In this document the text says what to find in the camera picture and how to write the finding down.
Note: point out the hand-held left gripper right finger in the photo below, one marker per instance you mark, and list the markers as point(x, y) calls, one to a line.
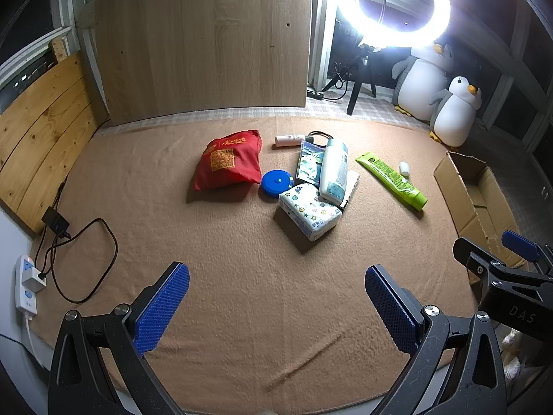
point(391, 311)

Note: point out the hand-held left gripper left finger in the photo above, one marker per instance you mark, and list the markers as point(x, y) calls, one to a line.
point(162, 307)

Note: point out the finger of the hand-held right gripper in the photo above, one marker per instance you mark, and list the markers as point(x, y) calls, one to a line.
point(520, 245)
point(468, 253)

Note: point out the cardboard box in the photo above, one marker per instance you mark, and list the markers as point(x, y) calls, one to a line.
point(458, 177)

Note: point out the green tube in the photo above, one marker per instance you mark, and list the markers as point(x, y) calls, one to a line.
point(391, 179)

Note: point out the patterned white tissue pack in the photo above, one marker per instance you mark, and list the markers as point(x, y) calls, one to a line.
point(309, 212)

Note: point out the white packet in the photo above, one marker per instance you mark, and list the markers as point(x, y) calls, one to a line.
point(352, 183)

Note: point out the white bottle with blue cap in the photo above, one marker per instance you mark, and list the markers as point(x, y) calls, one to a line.
point(333, 168)

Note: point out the blue sachet packet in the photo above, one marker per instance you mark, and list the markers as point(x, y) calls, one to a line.
point(307, 164)

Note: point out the blue round tape measure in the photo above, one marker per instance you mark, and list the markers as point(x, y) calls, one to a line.
point(276, 182)

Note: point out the small pink bottle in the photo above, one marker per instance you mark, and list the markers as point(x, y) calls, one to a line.
point(287, 140)

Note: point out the white fuzzy cloth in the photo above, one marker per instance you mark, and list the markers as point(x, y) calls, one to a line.
point(514, 367)

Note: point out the small white cap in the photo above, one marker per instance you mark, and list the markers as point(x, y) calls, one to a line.
point(404, 169)

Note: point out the white plug adapter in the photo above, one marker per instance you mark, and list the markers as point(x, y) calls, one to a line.
point(32, 284)

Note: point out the white power strip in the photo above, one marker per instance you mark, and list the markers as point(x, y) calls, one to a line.
point(26, 300)

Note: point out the black power adapter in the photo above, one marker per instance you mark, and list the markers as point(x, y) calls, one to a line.
point(55, 220)

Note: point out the small penguin plush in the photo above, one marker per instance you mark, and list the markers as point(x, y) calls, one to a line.
point(453, 112)

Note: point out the large penguin plush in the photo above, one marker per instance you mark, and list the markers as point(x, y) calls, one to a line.
point(421, 82)

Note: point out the pine plank panel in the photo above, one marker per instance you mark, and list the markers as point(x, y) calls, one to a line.
point(39, 138)

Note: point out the black power strip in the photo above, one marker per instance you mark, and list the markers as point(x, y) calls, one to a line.
point(315, 94)

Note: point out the large light wood board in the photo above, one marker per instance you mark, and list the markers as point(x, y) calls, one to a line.
point(194, 43)

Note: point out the small wooden strip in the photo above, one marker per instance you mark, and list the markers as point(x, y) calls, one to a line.
point(60, 51)

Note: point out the white door frame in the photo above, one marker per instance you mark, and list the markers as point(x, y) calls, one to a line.
point(319, 34)

